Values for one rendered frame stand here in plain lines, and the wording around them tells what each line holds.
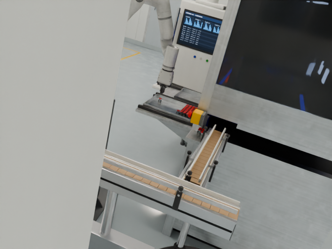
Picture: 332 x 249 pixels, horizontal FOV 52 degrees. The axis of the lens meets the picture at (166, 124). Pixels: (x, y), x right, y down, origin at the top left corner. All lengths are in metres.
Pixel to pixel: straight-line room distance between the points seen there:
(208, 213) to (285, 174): 0.90
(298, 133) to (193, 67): 1.35
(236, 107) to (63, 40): 1.62
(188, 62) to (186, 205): 1.92
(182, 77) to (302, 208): 1.58
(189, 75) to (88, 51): 2.58
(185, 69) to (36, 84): 2.70
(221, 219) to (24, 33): 1.11
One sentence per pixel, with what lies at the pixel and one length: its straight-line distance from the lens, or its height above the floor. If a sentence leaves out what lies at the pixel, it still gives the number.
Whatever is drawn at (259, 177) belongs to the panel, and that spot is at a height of 0.72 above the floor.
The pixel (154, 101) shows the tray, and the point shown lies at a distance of 2.44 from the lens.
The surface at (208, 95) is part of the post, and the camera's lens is 2.06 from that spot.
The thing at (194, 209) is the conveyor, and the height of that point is 0.92.
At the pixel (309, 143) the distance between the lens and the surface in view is 2.10.
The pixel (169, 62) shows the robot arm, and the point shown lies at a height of 1.21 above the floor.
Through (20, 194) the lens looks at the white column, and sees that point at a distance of 0.57.
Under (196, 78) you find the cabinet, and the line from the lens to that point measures 3.12.
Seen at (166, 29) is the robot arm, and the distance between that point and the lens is 2.22.
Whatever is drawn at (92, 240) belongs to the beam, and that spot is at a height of 0.51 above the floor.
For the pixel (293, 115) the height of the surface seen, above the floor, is 1.17.
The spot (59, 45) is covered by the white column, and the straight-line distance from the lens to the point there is 0.51.
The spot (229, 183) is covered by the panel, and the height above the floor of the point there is 0.61.
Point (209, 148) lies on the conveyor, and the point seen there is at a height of 0.93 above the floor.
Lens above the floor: 1.75
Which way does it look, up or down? 24 degrees down
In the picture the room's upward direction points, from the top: 14 degrees clockwise
